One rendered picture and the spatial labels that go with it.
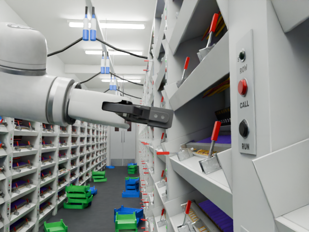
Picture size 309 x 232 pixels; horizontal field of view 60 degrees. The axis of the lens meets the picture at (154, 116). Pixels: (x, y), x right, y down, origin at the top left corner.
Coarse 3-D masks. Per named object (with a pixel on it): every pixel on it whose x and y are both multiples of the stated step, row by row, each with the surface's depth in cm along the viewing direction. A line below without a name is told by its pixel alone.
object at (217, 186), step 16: (208, 128) 93; (224, 128) 85; (176, 144) 92; (176, 160) 78; (192, 160) 67; (224, 160) 32; (192, 176) 56; (208, 176) 44; (224, 176) 41; (208, 192) 45; (224, 192) 35; (224, 208) 38
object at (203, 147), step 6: (186, 144) 89; (192, 144) 82; (198, 144) 75; (204, 144) 70; (210, 144) 65; (216, 144) 61; (222, 144) 58; (228, 144) 55; (198, 150) 75; (204, 150) 69; (216, 150) 59; (222, 150) 55
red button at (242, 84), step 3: (240, 81) 28; (243, 81) 27; (240, 84) 28; (243, 84) 27; (240, 87) 28; (243, 87) 27; (240, 90) 28; (243, 90) 27; (240, 93) 28; (243, 93) 27
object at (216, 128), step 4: (216, 124) 48; (220, 124) 48; (216, 128) 48; (216, 132) 48; (212, 136) 48; (216, 136) 48; (212, 140) 48; (216, 140) 47; (212, 144) 47; (212, 148) 47; (212, 152) 47; (208, 156) 48
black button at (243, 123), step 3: (240, 123) 28; (243, 123) 27; (240, 126) 28; (243, 126) 27; (246, 126) 27; (240, 129) 28; (243, 129) 27; (246, 129) 27; (240, 132) 28; (243, 132) 27; (246, 132) 27; (243, 135) 27
